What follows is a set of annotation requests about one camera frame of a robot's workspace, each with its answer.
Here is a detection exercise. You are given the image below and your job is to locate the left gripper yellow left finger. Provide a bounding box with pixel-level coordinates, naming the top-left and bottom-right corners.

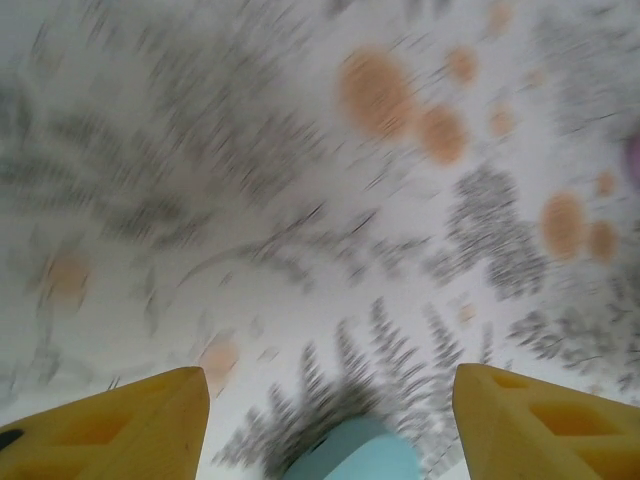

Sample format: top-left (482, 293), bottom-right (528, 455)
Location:
top-left (0, 366), bottom-right (210, 480)

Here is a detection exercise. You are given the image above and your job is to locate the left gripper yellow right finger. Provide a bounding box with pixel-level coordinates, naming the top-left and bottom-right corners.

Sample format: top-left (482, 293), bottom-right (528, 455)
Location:
top-left (452, 362), bottom-right (640, 480)

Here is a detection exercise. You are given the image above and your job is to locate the blue earbud charging case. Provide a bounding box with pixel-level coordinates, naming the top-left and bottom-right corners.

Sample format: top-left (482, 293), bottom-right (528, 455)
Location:
top-left (283, 415), bottom-right (422, 480)

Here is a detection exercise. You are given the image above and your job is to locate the pink earbud charging case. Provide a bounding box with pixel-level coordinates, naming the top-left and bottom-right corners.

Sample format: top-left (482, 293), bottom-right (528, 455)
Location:
top-left (619, 133), bottom-right (640, 187)

